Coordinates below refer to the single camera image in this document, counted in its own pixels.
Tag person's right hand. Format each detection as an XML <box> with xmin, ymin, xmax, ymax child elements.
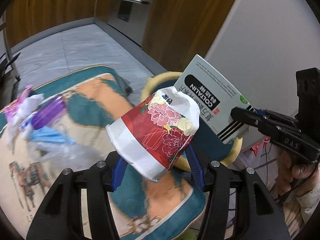
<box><xmin>277</xmin><ymin>151</ymin><xmax>319</xmax><ymax>197</ymax></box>

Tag stainless steel oven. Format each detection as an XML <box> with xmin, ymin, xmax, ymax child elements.
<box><xmin>108</xmin><ymin>0</ymin><xmax>154</xmax><ymax>46</ymax></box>

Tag blue white small packet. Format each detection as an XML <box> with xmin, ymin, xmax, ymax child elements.
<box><xmin>18</xmin><ymin>115</ymin><xmax>34</xmax><ymax>140</ymax></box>

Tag purple plastic bottle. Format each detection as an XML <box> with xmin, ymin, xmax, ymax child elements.
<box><xmin>31</xmin><ymin>95</ymin><xmax>66</xmax><ymax>130</ymax></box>

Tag pink snack wrapper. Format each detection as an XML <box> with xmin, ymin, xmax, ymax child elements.
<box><xmin>4</xmin><ymin>85</ymin><xmax>33</xmax><ymax>123</ymax></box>

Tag clear plastic bag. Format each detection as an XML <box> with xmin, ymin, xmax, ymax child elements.
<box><xmin>27</xmin><ymin>141</ymin><xmax>105</xmax><ymax>171</ymax></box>

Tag red floral paper cup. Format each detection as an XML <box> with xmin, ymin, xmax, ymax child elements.
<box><xmin>106</xmin><ymin>86</ymin><xmax>200</xmax><ymax>183</ymax></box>

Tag cream knit sleeve forearm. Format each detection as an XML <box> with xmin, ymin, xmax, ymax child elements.
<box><xmin>296</xmin><ymin>183</ymin><xmax>320</xmax><ymax>224</ymax></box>

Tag grey Coltalin medicine box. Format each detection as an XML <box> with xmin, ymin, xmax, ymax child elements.
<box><xmin>174</xmin><ymin>55</ymin><xmax>255</xmax><ymax>144</ymax></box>

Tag stainless steel shelf rack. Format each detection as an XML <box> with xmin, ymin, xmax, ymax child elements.
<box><xmin>1</xmin><ymin>12</ymin><xmax>21</xmax><ymax>108</ymax></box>

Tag white tissue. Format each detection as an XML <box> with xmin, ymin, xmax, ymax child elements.
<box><xmin>6</xmin><ymin>94</ymin><xmax>44</xmax><ymax>152</ymax></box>

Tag wooden kitchen cabinets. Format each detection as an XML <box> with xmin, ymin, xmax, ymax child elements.
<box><xmin>5</xmin><ymin>0</ymin><xmax>235</xmax><ymax>71</ymax></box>

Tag horse print quilted cushion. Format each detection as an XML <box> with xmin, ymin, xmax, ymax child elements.
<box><xmin>1</xmin><ymin>66</ymin><xmax>205</xmax><ymax>239</ymax></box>

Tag white refrigerator side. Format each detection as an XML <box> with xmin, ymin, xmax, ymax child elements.
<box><xmin>205</xmin><ymin>0</ymin><xmax>319</xmax><ymax>116</ymax></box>

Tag yellow rimmed teal trash bin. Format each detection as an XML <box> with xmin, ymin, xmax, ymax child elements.
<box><xmin>140</xmin><ymin>72</ymin><xmax>243</xmax><ymax>167</ymax></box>

